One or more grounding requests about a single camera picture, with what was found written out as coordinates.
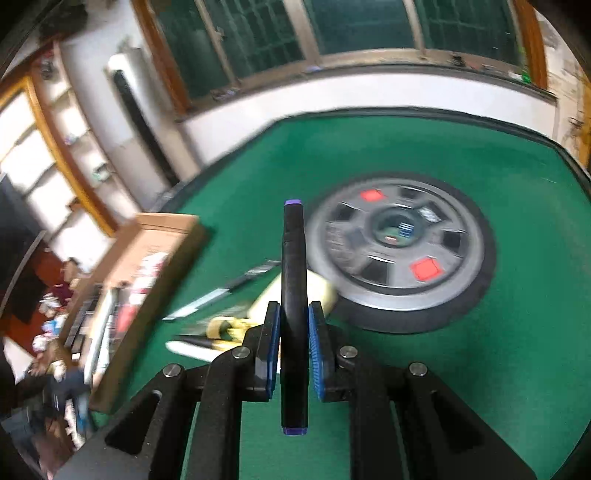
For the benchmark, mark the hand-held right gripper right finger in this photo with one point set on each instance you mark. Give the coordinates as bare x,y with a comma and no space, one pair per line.
321,360

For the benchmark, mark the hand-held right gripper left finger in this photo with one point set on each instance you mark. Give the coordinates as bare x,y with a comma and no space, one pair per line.
268,355

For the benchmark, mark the black marker purple caps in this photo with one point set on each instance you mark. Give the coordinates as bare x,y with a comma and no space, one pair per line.
294,277

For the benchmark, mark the white pencil case red print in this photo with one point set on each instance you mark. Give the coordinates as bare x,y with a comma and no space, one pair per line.
147,274

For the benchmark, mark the shallow cardboard box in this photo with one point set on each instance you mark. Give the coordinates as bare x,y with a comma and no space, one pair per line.
178,240

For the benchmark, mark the red tape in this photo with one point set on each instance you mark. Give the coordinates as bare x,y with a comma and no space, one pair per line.
125,319

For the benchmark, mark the yellow scissors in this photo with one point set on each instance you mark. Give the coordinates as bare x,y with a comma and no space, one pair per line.
228,325

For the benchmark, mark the thin black pen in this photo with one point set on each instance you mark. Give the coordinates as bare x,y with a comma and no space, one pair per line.
196,340

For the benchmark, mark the long white pen packet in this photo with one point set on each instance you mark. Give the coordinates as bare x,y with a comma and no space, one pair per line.
189,350

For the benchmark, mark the clear gel pen black cap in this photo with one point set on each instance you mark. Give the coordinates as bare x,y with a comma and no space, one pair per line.
217,293

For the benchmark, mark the round table centre panel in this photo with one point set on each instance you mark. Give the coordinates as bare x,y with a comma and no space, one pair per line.
415,277

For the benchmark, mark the white standing air conditioner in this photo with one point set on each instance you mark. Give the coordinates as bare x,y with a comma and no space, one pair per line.
138,120

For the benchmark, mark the black television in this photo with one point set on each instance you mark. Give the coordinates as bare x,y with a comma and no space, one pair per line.
18,249

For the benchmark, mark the wooden framed window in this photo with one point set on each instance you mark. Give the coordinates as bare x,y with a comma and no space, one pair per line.
323,27

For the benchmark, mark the wooden wall shelf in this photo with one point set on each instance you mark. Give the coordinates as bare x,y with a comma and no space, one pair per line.
60,147

